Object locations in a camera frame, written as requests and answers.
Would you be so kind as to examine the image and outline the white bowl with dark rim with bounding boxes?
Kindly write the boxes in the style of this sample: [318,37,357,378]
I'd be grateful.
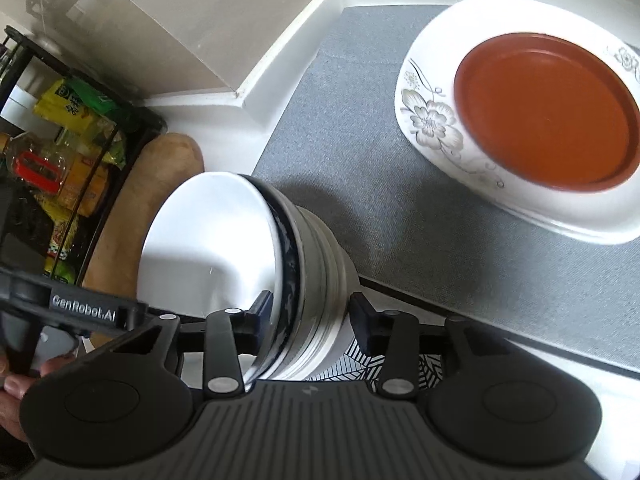
[137,172,359,384]

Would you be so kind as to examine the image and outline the brown round plate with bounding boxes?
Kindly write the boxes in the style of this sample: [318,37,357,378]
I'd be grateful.
[454,32,639,192]

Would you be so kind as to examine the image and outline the person's left hand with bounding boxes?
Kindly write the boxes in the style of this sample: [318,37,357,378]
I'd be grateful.
[1,353,76,442]

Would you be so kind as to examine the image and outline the black white patterned bowl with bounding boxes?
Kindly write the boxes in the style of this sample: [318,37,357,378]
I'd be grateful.
[306,321,444,391]

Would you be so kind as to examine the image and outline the grey woven table mat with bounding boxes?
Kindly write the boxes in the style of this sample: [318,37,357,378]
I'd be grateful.
[254,6,639,368]

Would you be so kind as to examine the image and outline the yellow green snack packet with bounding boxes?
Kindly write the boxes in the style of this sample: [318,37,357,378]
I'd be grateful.
[34,77,126,169]

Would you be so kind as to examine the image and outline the large white floral plate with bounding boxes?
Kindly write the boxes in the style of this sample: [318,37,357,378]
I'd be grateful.
[394,0,639,245]

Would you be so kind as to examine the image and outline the cooking oil bottle red handle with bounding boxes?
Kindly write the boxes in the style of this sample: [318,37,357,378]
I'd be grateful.
[1,132,108,217]

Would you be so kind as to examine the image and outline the black wire storage rack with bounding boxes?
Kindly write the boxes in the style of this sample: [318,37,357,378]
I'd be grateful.
[1,26,166,284]

